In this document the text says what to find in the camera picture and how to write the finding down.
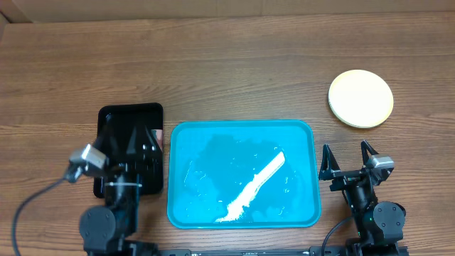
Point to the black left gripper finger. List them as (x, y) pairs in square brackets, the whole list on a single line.
[(106, 142), (142, 146)]

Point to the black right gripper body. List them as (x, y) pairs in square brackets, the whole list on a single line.
[(344, 178)]

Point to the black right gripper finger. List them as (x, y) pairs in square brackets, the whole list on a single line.
[(329, 164), (367, 150)]

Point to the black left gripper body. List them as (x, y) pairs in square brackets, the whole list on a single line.
[(130, 175)]

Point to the orange and green sponge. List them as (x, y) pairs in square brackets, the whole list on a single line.
[(158, 135)]

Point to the yellow plate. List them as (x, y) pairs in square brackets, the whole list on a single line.
[(360, 98)]

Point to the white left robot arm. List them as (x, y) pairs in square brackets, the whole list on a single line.
[(106, 229)]

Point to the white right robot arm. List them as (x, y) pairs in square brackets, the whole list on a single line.
[(379, 224)]

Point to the black rectangular plastic tray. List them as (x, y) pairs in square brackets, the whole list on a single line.
[(123, 118)]

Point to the teal plastic serving tray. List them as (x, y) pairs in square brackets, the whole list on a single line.
[(243, 174)]

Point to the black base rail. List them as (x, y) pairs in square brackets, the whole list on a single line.
[(249, 252)]

